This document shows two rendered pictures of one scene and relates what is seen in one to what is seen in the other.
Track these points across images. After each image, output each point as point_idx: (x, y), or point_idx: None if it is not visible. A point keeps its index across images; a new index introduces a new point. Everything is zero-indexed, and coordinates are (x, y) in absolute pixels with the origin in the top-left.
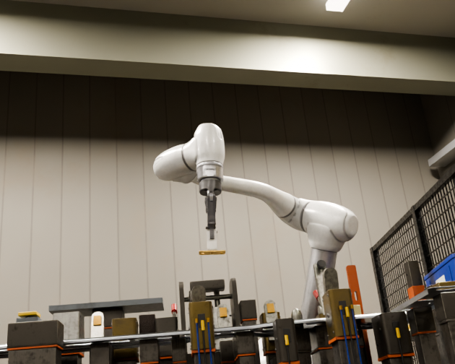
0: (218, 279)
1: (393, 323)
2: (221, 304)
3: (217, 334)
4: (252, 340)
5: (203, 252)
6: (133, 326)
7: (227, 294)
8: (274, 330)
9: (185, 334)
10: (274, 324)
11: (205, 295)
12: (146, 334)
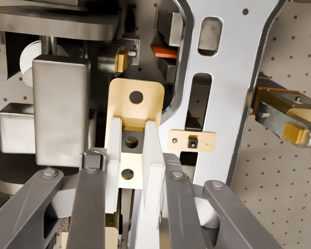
0: (86, 83)
1: None
2: (114, 67)
3: (176, 74)
4: None
5: (140, 171)
6: (118, 219)
7: (52, 42)
8: (308, 0)
9: (201, 131)
10: None
11: (309, 122)
12: (231, 182)
